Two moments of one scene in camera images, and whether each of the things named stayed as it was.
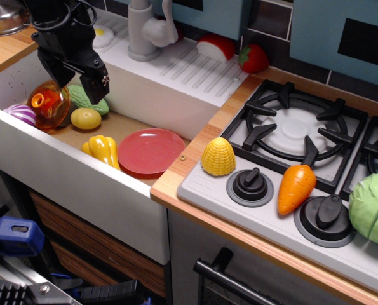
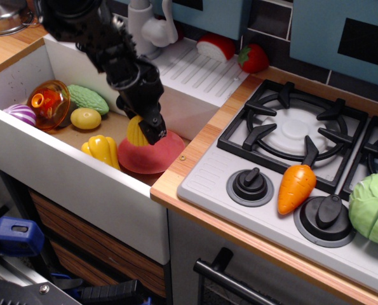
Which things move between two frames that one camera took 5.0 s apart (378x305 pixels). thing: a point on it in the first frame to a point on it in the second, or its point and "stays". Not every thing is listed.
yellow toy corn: (218, 157) to (135, 132)
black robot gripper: (65, 39) to (141, 90)
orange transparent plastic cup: (51, 103) stays
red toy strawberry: (253, 58) stays
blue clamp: (13, 236) stays
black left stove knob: (249, 188) stays
